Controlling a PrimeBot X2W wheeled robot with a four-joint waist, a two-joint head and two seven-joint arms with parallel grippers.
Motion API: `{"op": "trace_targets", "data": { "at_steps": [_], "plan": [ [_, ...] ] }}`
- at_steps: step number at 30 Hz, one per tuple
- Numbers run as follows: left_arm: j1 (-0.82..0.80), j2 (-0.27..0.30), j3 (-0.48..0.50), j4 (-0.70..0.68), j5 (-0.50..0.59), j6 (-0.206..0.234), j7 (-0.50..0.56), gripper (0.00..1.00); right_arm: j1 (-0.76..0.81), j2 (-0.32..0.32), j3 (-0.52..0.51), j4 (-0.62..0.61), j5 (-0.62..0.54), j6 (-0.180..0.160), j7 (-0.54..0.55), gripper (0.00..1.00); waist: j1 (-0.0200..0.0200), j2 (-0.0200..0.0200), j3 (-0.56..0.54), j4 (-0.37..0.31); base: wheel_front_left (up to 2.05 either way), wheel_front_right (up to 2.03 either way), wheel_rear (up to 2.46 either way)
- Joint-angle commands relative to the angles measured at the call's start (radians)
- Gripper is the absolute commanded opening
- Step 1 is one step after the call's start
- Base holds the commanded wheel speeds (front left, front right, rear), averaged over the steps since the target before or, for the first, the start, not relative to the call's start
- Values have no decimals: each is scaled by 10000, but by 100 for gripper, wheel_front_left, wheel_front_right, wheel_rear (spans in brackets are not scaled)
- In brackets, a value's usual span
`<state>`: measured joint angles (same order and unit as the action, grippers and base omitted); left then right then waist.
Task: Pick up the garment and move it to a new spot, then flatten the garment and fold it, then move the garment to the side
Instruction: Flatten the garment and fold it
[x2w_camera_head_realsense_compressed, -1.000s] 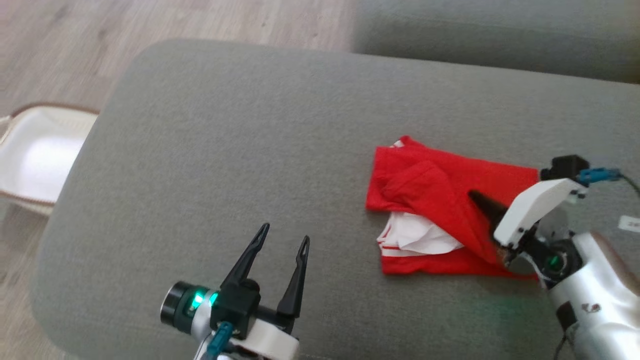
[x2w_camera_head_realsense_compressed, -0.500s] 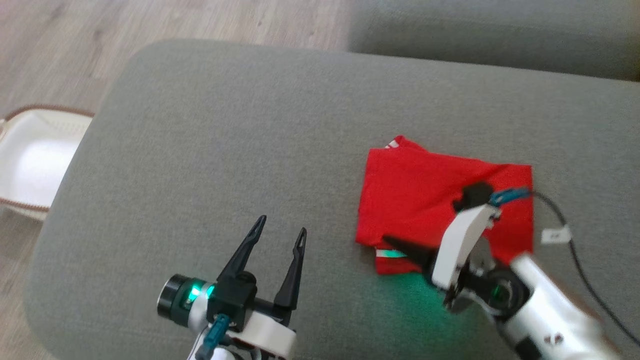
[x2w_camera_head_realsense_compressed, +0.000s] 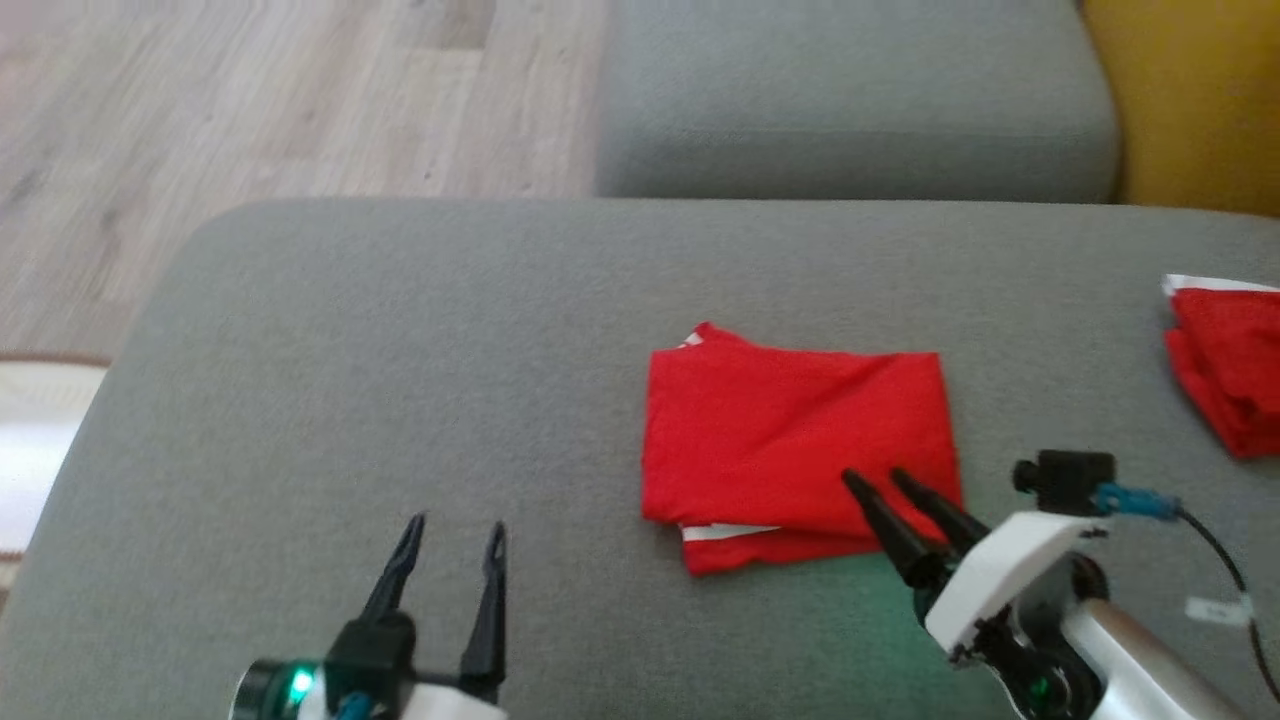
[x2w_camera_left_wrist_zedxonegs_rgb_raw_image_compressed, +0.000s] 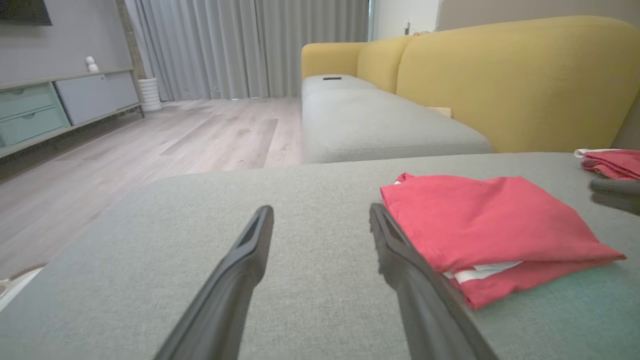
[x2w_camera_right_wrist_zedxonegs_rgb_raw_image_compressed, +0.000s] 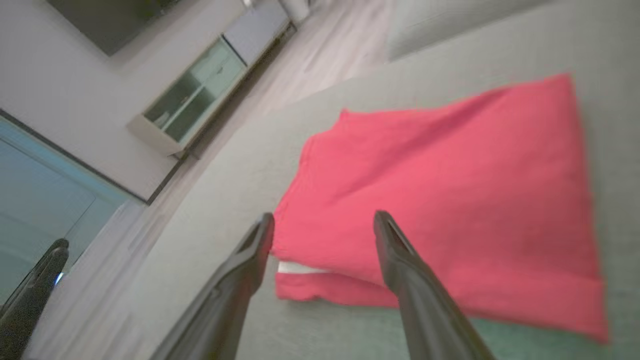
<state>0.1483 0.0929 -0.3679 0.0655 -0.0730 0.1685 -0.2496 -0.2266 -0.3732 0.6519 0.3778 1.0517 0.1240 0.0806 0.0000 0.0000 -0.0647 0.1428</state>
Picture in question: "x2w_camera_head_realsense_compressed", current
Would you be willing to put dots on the white rug with brown edge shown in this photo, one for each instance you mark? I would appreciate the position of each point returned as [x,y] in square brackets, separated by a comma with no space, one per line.
[30,450]

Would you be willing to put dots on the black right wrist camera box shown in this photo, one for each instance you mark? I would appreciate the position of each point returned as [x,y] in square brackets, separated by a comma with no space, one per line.
[1070,480]

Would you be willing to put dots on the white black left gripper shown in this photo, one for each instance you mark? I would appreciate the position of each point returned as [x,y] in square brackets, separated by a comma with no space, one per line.
[275,695]

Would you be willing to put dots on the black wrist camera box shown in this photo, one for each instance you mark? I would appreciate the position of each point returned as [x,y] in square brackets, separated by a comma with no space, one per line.
[370,650]
[1070,480]

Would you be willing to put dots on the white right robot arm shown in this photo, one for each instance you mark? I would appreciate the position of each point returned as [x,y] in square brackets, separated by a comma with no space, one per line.
[1150,670]

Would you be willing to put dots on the red shorts with white stripe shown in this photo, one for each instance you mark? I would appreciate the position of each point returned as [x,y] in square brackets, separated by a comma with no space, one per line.
[1230,370]

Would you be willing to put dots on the grey sofa cushion with seam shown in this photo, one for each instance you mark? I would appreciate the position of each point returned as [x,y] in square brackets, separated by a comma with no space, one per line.
[850,90]

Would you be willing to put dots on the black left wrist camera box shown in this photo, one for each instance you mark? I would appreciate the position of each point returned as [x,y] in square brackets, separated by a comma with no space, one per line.
[370,650]

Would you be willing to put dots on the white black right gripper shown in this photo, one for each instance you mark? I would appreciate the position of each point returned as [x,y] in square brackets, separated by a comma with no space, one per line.
[1010,580]

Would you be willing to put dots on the red white printed jersey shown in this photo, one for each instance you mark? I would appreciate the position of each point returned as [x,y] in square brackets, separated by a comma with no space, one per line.
[780,440]

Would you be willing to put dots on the wide grey fabric sofa seat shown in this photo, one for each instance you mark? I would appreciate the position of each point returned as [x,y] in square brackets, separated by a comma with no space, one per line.
[400,380]

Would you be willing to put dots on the mustard yellow cushion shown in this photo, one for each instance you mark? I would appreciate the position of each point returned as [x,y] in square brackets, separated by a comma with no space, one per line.
[1200,100]

